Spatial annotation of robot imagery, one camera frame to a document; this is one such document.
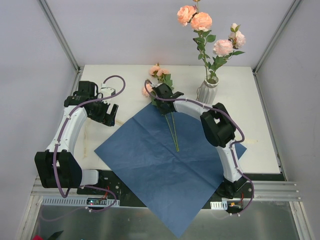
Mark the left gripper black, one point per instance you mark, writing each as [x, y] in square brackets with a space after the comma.
[105, 113]

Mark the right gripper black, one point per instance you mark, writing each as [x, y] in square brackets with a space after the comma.
[163, 92]

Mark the cream printed ribbon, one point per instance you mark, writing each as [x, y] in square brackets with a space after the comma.
[95, 134]

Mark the blue wrapping paper sheet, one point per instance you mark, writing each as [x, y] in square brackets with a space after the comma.
[173, 180]

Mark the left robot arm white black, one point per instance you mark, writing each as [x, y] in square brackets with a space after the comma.
[57, 166]

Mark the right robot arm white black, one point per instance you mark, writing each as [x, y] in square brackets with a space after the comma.
[219, 130]

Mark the white ribbed ceramic vase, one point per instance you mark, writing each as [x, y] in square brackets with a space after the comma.
[207, 91]

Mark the red object bottom edge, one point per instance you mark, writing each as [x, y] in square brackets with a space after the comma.
[37, 237]

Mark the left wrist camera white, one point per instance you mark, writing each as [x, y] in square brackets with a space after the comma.
[107, 91]

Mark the left white cable duct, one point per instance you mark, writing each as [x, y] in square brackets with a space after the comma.
[79, 202]

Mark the white cable duct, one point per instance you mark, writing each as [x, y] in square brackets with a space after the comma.
[219, 205]
[79, 202]

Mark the left aluminium frame post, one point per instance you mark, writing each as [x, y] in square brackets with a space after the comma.
[59, 34]

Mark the aluminium frame post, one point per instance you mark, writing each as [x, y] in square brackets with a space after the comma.
[277, 34]
[59, 34]

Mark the right white cable duct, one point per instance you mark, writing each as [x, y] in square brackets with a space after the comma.
[219, 205]

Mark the right aluminium frame post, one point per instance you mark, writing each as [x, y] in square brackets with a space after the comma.
[277, 34]

